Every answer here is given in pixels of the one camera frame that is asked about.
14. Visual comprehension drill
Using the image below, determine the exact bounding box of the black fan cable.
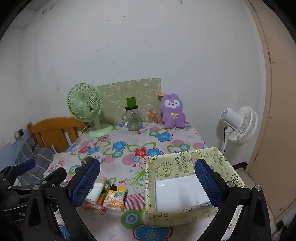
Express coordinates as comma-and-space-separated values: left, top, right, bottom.
221, 126, 228, 154

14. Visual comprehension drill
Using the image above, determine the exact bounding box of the glass jar with green lid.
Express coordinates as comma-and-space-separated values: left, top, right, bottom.
117, 97, 142, 132

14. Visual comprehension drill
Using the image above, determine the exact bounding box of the beige door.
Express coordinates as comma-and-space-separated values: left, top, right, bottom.
245, 0, 296, 220

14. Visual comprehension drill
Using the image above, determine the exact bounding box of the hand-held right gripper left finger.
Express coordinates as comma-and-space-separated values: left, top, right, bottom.
23, 158, 101, 241

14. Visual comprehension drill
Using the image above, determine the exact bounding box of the yellow printed storage box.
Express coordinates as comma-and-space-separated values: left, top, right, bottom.
142, 146, 245, 229

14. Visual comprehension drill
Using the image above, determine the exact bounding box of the small jar with orange lid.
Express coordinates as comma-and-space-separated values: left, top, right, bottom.
147, 111, 158, 126

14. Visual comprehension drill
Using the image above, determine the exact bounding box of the green desk fan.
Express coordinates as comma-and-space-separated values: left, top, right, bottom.
67, 83, 114, 139

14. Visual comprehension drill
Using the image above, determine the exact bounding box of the grey plaid blanket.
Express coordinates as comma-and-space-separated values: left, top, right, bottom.
13, 138, 57, 186

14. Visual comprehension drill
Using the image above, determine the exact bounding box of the purple plush rabbit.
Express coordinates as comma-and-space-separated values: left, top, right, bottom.
157, 91, 186, 129

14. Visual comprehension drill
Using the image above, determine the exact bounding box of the cream fan power cord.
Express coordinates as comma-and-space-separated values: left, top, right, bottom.
81, 122, 92, 135

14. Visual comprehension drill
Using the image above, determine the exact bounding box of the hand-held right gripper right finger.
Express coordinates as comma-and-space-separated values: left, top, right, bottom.
194, 159, 271, 241

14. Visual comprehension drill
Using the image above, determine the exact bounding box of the orange green tissue pack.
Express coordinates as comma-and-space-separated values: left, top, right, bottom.
97, 183, 111, 205

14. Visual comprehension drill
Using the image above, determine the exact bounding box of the pink booklet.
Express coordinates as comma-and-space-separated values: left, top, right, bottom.
82, 199, 107, 210

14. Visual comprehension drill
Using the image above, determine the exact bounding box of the white tissue pack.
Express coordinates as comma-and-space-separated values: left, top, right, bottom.
87, 176, 107, 202

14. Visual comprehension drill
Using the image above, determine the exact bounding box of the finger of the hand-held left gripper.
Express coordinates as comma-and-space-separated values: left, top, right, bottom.
14, 167, 67, 193
0, 159, 36, 189

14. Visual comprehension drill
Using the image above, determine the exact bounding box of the white standing fan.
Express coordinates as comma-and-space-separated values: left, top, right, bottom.
220, 106, 258, 146

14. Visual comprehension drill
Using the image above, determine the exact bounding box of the green patterned board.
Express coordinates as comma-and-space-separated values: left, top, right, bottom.
97, 78, 161, 126

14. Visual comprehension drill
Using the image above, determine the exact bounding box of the cartoon printed tissue pack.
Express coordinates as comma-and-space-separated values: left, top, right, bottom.
103, 184, 128, 212

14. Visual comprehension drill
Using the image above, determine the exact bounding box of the floral tablecloth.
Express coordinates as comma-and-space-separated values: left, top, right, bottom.
43, 120, 245, 241

